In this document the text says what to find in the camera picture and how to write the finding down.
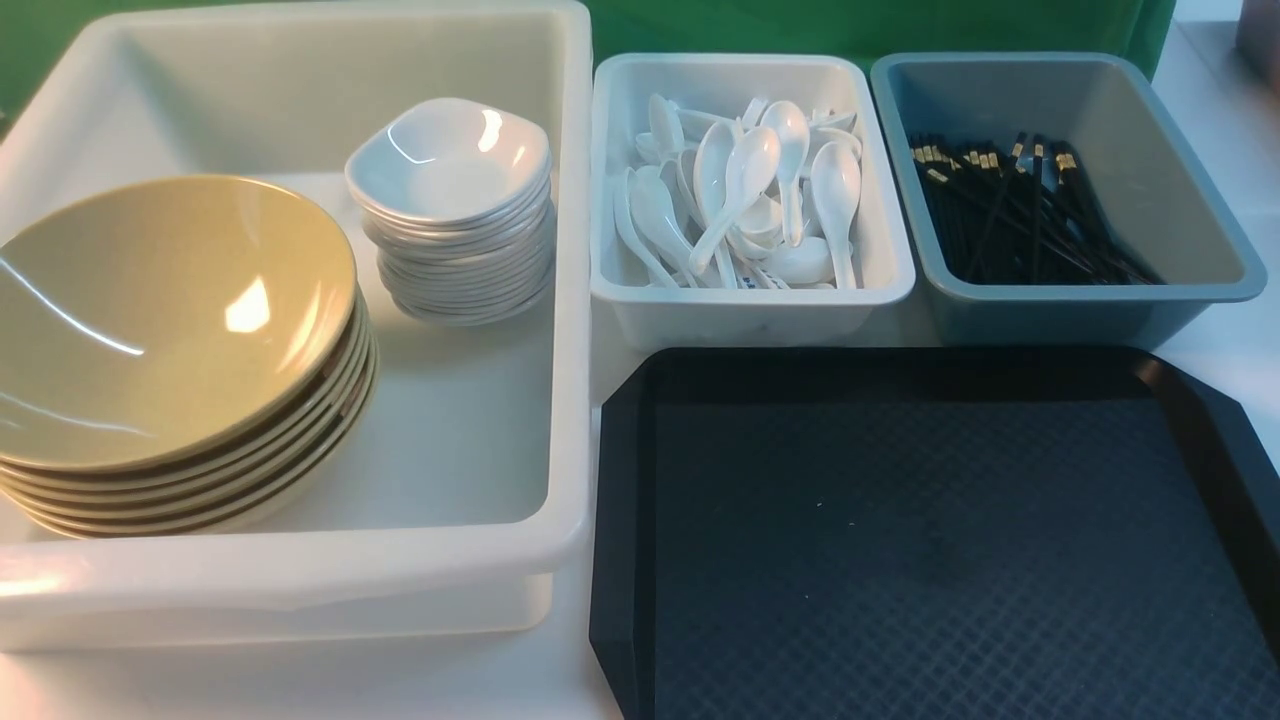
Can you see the white ceramic soup spoon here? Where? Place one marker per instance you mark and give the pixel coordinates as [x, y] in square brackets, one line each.
[750, 167]

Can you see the white sauce dish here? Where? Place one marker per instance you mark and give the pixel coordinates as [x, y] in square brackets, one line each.
[449, 160]

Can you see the yellow noodle bowl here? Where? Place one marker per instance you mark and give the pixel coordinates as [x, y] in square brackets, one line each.
[152, 321]

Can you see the white spoon in bin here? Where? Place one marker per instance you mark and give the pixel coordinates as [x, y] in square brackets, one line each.
[792, 128]
[655, 216]
[836, 187]
[710, 161]

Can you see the white plastic spoon bin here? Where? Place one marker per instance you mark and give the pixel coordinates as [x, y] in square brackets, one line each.
[652, 110]

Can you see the stack of white dishes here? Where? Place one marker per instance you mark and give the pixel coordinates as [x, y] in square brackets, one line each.
[471, 277]

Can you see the black textured serving tray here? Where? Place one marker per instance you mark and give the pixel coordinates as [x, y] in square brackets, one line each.
[932, 533]

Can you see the large white plastic tub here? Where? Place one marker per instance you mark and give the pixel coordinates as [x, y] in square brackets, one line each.
[465, 483]

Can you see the pile of black chopsticks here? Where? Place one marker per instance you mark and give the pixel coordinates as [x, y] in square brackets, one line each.
[1022, 215]

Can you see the blue-grey plastic chopstick bin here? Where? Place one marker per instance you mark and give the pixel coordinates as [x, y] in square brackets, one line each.
[1152, 188]

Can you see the stack of yellow bowls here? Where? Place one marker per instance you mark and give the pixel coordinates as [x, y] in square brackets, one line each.
[249, 477]

